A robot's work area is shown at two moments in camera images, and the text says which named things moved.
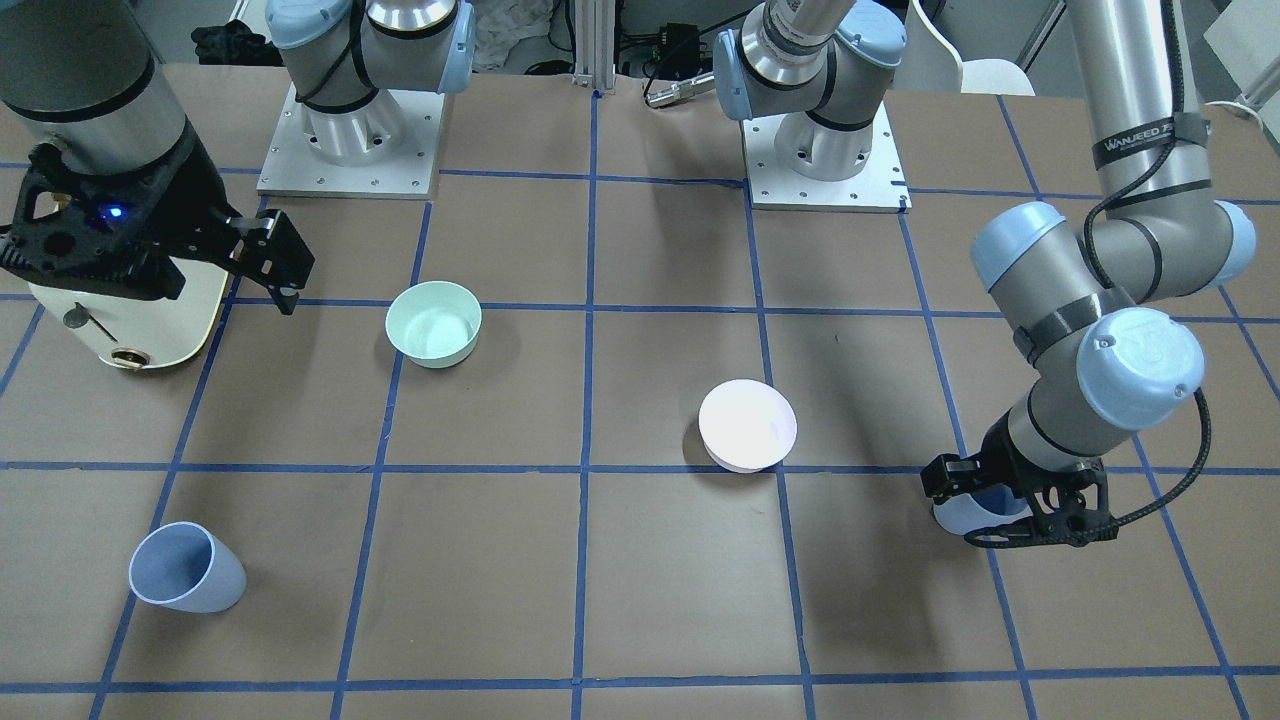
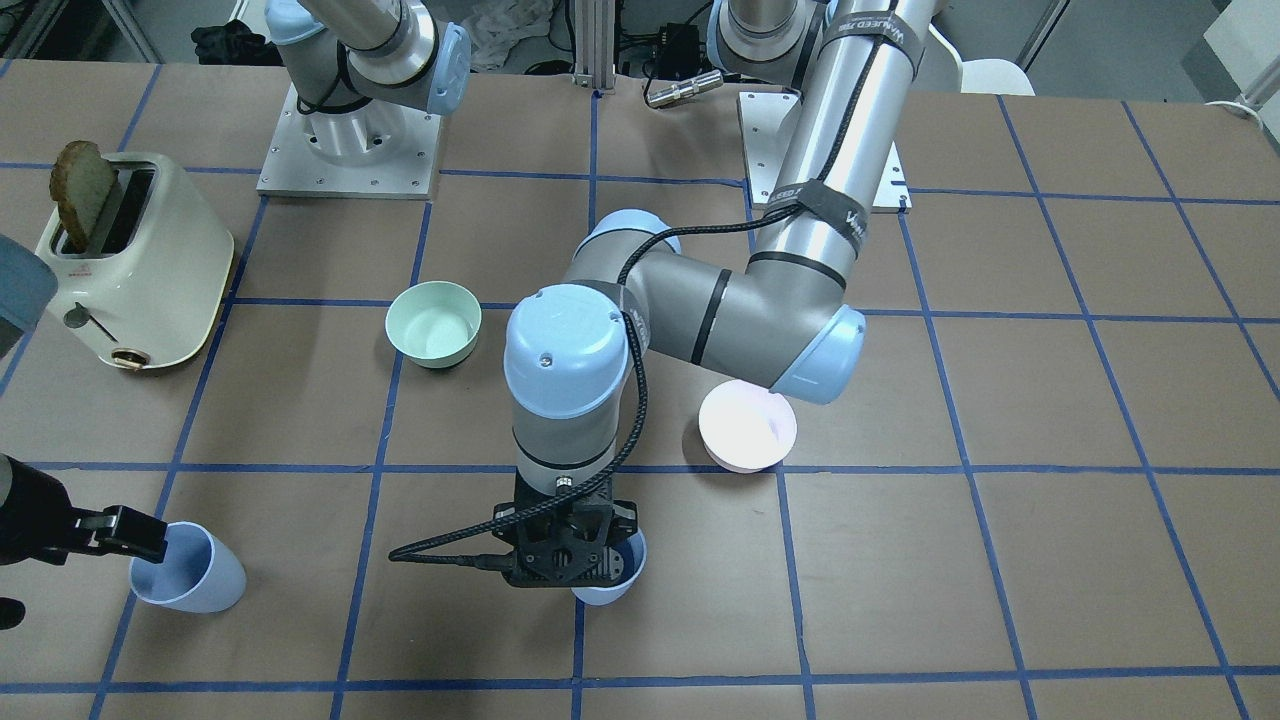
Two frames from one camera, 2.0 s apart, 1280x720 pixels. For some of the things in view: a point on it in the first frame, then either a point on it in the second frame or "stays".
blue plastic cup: x=185 y=566 stays
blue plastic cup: x=989 y=505 → x=634 y=554
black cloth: x=234 y=44 stays
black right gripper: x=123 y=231 → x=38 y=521
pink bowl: x=746 y=426 stays
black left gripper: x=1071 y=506 → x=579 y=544
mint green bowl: x=434 y=323 stays
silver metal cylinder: x=678 y=91 stays
